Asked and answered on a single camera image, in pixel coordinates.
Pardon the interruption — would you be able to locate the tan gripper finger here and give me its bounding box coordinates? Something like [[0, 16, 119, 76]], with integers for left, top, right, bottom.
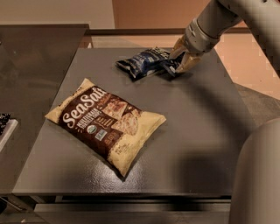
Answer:
[[176, 52, 202, 74], [170, 37, 186, 59]]

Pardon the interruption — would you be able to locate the dark blue rxbar blueberry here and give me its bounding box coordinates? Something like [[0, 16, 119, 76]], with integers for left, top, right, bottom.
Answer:
[[160, 57, 182, 77]]

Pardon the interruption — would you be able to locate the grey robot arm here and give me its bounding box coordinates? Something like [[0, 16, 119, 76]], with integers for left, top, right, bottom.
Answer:
[[171, 0, 280, 224]]

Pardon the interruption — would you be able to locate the blue chip bag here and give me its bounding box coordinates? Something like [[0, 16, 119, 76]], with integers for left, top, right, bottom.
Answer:
[[115, 47, 171, 81]]

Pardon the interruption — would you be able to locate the sea salt tortilla chip bag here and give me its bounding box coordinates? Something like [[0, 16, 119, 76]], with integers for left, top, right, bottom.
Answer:
[[45, 79, 166, 176]]

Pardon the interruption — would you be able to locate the white tray at left edge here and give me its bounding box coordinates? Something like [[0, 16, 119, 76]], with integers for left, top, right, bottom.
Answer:
[[0, 119, 18, 152]]

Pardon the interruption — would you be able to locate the dark patterned item on tray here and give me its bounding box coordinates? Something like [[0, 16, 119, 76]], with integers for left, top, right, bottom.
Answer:
[[0, 113, 11, 136]]

